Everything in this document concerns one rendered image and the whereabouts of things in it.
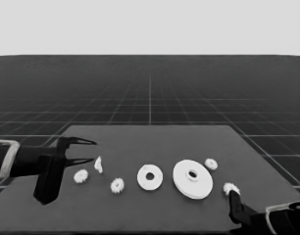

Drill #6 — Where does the small white T-shaped piece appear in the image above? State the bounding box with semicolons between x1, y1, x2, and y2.
93;156;104;174

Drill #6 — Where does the small white gear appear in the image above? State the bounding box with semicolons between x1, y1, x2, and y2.
223;181;241;197
204;158;219;171
73;168;89;184
110;177;125;195

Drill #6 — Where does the large thick white disc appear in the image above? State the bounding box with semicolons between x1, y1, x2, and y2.
172;159;215;200

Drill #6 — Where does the white round carrier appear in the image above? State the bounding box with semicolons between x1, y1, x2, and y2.
136;164;164;192

